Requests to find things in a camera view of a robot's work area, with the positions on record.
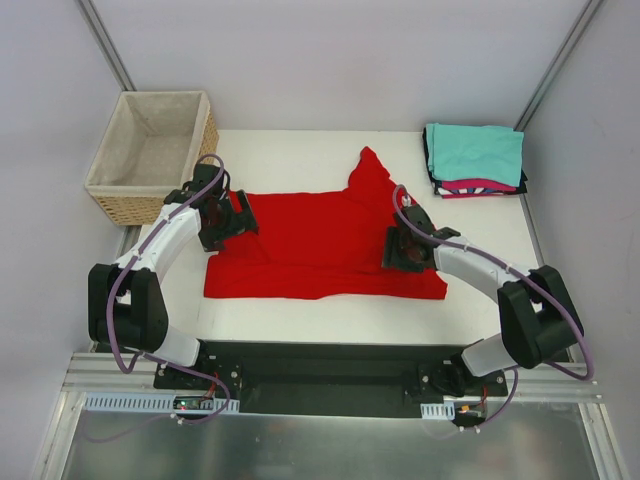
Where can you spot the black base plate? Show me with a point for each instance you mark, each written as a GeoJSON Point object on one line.
{"type": "Point", "coordinates": [342, 380]}

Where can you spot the red t shirt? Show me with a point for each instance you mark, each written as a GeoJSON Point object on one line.
{"type": "Point", "coordinates": [314, 245]}

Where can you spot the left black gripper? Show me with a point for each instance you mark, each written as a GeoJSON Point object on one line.
{"type": "Point", "coordinates": [245, 215]}

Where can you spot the black t shirt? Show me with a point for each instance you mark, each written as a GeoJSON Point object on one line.
{"type": "Point", "coordinates": [521, 187]}

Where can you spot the left aluminium frame post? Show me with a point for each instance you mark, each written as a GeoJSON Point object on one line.
{"type": "Point", "coordinates": [105, 43]}

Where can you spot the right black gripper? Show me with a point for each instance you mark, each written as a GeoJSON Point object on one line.
{"type": "Point", "coordinates": [393, 250]}

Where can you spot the pink t shirt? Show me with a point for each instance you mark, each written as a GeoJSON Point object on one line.
{"type": "Point", "coordinates": [472, 188]}

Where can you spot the wicker basket with cloth liner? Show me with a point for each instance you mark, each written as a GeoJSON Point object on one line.
{"type": "Point", "coordinates": [149, 149]}

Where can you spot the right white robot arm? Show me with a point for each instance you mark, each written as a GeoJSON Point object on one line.
{"type": "Point", "coordinates": [536, 314]}

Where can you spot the aluminium frame post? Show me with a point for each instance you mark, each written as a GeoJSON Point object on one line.
{"type": "Point", "coordinates": [105, 43]}
{"type": "Point", "coordinates": [585, 18]}

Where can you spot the right aluminium frame post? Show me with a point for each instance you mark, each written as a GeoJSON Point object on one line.
{"type": "Point", "coordinates": [585, 18]}

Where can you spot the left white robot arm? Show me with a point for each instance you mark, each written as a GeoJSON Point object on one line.
{"type": "Point", "coordinates": [126, 308]}

